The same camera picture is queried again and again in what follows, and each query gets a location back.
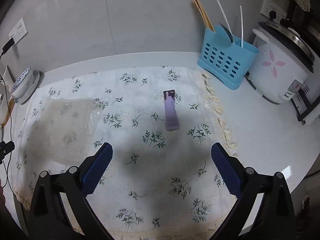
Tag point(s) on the wooden chopsticks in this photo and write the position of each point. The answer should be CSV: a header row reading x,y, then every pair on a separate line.
x,y
204,15

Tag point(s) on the white plate under bowl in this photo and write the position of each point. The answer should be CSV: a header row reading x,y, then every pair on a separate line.
x,y
31,89

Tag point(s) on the white cup with sticks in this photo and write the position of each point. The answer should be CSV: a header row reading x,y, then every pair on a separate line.
x,y
7,79

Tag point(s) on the wooden round coaster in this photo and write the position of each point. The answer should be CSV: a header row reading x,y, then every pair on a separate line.
x,y
5,111

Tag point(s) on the white straw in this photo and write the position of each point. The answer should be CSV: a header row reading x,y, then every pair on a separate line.
x,y
227,28
242,27

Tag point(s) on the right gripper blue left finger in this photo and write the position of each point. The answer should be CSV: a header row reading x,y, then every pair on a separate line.
x,y
93,168

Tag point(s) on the right wall socket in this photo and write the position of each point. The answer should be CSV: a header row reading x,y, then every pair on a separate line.
x,y
272,11

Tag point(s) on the floral white tablecloth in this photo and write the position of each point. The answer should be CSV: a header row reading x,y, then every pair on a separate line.
x,y
159,184

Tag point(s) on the white straw left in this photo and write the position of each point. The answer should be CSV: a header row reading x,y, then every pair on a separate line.
x,y
227,28

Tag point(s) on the purple wrapper strip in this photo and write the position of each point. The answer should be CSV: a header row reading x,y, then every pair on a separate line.
x,y
171,119

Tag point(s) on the white rice cooker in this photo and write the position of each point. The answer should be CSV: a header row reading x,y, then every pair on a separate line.
x,y
283,63

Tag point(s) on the white wall socket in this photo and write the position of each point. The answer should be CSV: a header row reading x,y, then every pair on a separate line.
x,y
18,31

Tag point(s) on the white straw right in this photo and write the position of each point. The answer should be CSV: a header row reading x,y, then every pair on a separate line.
x,y
242,27

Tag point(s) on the black power adapter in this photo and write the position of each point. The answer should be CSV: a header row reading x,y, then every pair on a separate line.
x,y
7,46

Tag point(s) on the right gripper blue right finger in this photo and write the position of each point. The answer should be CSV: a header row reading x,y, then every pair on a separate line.
x,y
229,167

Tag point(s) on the blue patterned bowl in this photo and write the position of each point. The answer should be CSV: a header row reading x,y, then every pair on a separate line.
x,y
21,82

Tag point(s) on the blue utensil holder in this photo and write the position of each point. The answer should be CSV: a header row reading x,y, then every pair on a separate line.
x,y
226,60

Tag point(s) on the person's left hand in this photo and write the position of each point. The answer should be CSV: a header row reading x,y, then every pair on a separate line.
x,y
2,196

